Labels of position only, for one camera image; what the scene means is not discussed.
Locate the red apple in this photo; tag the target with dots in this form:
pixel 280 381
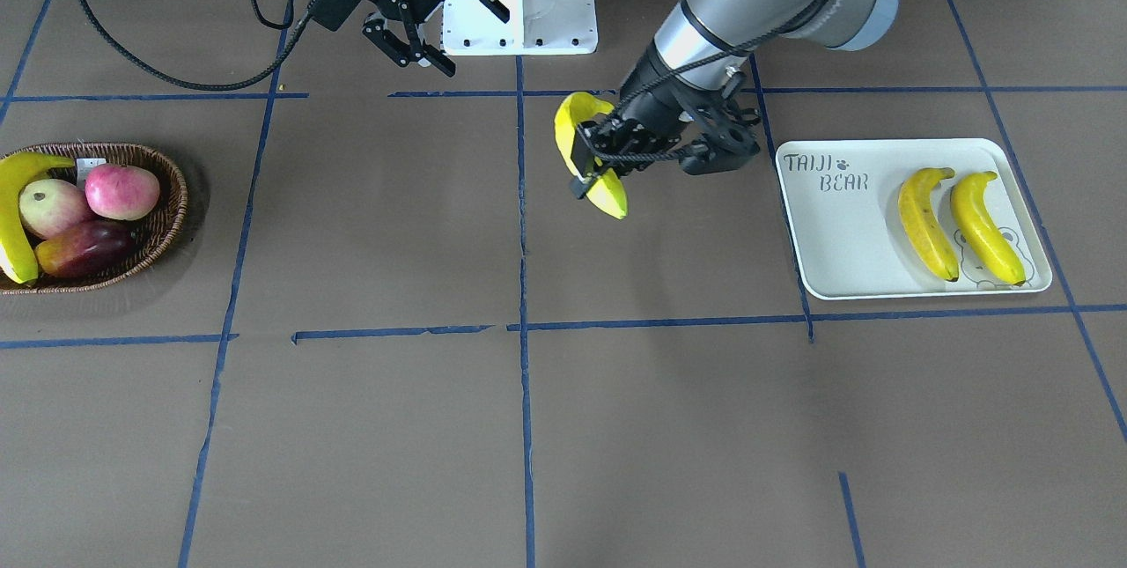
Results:
pixel 120 192

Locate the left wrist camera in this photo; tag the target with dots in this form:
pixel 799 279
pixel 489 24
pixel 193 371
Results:
pixel 727 137

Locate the brown wicker basket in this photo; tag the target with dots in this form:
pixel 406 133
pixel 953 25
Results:
pixel 154 234

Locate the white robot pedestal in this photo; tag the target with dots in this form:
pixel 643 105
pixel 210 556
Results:
pixel 535 27

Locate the orange fruit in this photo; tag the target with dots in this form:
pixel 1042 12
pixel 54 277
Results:
pixel 85 249

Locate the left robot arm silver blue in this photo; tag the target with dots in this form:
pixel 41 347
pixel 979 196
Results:
pixel 706 42

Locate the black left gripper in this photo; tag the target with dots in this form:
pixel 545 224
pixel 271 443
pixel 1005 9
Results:
pixel 653 96

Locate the white bear tray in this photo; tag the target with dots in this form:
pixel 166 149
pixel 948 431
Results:
pixel 841 200

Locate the yellow green apple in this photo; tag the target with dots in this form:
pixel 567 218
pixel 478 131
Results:
pixel 50 207

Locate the yellow banana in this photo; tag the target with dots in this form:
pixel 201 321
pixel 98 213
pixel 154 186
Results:
pixel 592 178
pixel 967 200
pixel 17 171
pixel 921 225

